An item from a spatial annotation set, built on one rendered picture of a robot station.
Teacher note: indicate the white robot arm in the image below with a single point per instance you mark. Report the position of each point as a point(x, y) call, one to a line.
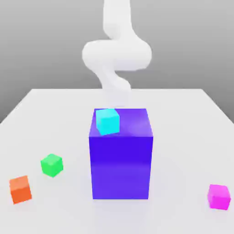
point(117, 54)

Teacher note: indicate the small orange cube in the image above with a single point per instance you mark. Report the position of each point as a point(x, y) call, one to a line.
point(20, 191)

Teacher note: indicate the small cyan cube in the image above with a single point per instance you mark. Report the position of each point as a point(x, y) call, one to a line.
point(107, 121)

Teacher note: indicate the small green cube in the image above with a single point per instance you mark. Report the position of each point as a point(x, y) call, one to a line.
point(52, 165)

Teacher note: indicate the large purple box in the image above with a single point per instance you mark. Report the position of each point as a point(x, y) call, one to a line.
point(120, 164)

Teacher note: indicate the small magenta cube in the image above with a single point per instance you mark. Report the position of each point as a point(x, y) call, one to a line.
point(218, 197)

